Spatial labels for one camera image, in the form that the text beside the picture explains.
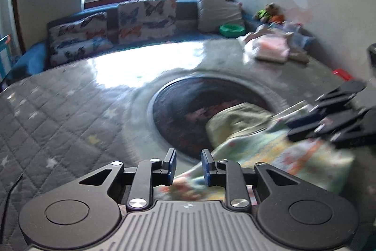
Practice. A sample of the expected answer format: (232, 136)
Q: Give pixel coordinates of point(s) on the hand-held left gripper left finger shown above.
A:
(171, 163)

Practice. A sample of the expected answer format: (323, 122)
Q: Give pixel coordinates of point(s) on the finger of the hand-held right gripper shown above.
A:
(329, 102)
(346, 127)

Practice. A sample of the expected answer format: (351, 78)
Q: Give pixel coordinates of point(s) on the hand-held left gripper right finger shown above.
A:
(207, 165)

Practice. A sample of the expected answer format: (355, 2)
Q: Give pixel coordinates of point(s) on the green patterned baby shirt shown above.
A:
(264, 151)

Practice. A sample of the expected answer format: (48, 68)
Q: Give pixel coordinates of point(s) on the red plastic object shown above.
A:
(340, 74)

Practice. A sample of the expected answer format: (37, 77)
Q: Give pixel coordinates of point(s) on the round black table heater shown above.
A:
(182, 109)

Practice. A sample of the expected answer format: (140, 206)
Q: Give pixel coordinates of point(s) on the pink folded cloth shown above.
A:
(270, 48)

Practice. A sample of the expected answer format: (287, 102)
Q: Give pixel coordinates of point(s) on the orange plush toy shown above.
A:
(278, 19)

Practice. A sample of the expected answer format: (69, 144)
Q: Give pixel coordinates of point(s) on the grey quilted table cover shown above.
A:
(73, 121)

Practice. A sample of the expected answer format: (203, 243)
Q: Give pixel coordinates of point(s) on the teddy bear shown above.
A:
(265, 13)

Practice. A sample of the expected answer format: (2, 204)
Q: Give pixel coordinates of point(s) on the green bowl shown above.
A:
(232, 30)

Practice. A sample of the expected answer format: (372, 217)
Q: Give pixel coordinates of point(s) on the grey pillow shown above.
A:
(217, 12)

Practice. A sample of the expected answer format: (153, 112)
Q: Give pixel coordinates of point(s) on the tall butterfly print cushion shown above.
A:
(147, 18)

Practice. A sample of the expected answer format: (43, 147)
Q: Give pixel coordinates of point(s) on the blue sofa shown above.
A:
(186, 10)

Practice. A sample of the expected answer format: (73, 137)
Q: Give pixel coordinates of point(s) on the long butterfly print cushion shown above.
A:
(79, 39)

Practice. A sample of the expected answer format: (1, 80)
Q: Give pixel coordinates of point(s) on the blue cabinet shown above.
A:
(4, 55)

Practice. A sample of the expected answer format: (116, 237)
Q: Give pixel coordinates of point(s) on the brown door frame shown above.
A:
(18, 18)

